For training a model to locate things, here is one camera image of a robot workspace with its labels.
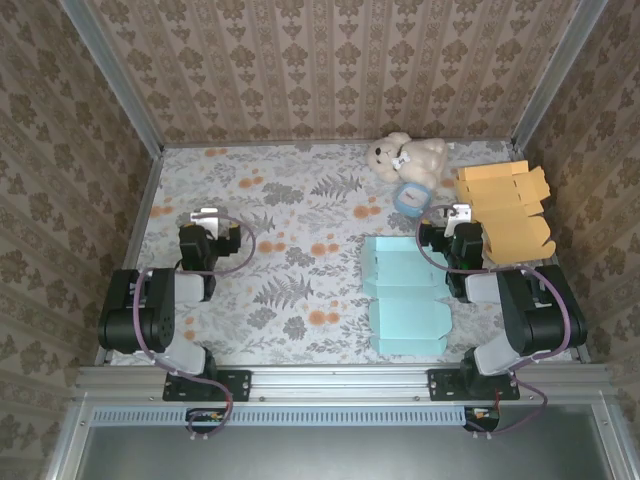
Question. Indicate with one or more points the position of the aluminium frame post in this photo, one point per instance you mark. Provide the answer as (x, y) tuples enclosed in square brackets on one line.
[(555, 75), (115, 85)]

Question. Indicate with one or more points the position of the yellow paper box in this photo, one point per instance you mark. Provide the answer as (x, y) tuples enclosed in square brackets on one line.
[(495, 200)]

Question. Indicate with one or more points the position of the cream plush dog toy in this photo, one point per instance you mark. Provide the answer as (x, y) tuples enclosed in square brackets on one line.
[(420, 160)]

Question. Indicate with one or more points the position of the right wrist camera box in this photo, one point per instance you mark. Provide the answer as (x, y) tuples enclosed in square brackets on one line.
[(462, 212)]

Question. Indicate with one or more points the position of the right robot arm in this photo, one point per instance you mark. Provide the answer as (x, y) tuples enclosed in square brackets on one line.
[(540, 320)]

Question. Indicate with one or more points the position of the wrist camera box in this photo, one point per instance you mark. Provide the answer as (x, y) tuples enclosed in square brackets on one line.
[(462, 212), (205, 220)]

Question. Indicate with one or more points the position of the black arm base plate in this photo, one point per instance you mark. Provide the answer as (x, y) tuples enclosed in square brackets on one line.
[(235, 385), (442, 385)]

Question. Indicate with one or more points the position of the small black electronics module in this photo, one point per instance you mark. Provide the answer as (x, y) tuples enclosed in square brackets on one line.
[(210, 417), (482, 416)]

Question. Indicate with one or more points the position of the floral table cover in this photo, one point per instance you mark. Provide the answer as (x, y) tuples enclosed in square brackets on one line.
[(300, 325)]

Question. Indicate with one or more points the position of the grey metal panel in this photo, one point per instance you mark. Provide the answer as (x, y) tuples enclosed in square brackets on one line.
[(350, 455)]

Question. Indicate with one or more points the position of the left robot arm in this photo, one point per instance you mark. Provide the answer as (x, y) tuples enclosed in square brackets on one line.
[(150, 310)]

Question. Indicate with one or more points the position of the aluminium front rail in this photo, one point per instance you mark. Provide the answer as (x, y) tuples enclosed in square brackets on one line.
[(340, 382)]

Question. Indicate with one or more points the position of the aluminium side rail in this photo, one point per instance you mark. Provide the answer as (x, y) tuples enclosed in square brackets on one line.
[(580, 356), (129, 250)]

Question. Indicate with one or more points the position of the teal paper box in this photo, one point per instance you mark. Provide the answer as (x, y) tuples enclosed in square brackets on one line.
[(405, 320)]

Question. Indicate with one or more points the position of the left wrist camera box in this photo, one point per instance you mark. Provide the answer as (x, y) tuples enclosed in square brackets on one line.
[(205, 220)]

